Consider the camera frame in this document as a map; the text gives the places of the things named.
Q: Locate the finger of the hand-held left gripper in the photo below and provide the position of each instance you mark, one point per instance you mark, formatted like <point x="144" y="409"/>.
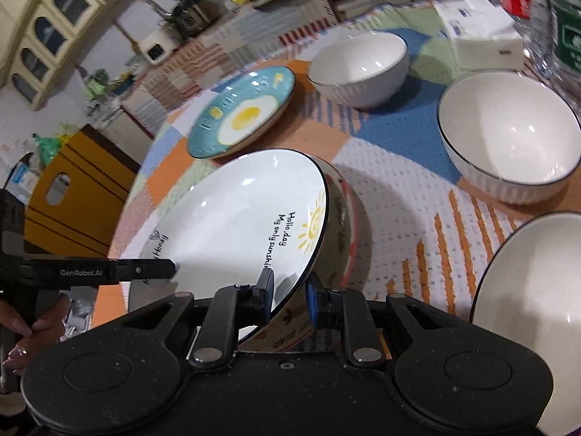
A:
<point x="150" y="270"/>

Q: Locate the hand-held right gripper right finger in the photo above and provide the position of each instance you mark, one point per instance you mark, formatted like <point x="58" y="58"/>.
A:
<point x="312" y="304"/>

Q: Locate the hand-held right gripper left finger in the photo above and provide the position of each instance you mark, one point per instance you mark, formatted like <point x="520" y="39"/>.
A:
<point x="265" y="297"/>

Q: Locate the patterned plate with red rim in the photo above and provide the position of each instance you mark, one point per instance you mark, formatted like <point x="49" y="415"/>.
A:
<point x="343" y="231"/>

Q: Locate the white plate with sun print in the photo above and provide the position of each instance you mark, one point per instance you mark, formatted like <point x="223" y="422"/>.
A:
<point x="218" y="218"/>

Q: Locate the blue plate with egg print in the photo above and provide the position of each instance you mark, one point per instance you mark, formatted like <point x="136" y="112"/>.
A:
<point x="245" y="118"/>

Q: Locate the white ribbed bowl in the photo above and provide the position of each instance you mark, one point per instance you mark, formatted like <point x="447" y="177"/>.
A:
<point x="358" y="61"/>
<point x="535" y="290"/>
<point x="508" y="131"/>

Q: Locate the person's left hand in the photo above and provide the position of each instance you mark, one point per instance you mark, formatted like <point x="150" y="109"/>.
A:
<point x="43" y="329"/>

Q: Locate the yellow wooden chair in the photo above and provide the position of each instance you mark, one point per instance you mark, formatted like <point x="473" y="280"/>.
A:
<point x="86" y="181"/>

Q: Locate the checked tablecloth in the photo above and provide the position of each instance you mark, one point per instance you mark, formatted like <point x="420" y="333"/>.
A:
<point x="399" y="245"/>

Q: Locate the green plastic bag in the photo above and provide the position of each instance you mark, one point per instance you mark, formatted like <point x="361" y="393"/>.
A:
<point x="50" y="147"/>

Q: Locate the white rice cooker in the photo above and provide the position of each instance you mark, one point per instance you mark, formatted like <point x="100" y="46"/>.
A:
<point x="156" y="47"/>

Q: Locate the counter with checked cloth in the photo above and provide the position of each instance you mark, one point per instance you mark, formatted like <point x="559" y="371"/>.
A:
<point x="236" y="41"/>

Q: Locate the cream arched cabinet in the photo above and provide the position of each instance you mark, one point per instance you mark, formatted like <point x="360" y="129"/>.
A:
<point x="50" y="22"/>

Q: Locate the dark pressure cooker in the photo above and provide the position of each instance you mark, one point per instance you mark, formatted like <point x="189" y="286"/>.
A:
<point x="190" y="13"/>

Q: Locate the white tissue pack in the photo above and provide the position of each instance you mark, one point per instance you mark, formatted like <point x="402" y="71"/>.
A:
<point x="481" y="32"/>

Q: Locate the clear bottle with red label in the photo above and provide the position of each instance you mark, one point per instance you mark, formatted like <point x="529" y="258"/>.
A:
<point x="513" y="0"/>

